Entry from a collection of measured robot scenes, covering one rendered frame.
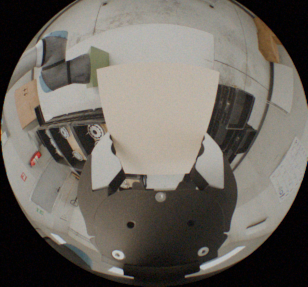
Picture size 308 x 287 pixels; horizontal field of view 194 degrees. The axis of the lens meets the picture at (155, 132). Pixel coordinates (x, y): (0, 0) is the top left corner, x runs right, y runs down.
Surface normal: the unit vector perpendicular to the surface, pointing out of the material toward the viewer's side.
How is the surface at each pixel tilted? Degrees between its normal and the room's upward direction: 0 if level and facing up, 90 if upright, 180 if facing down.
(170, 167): 0
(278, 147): 90
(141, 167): 0
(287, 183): 90
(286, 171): 90
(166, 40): 0
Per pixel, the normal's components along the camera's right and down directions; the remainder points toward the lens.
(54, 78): 0.70, 0.68
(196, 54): 0.00, 0.54
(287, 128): -1.00, 0.00
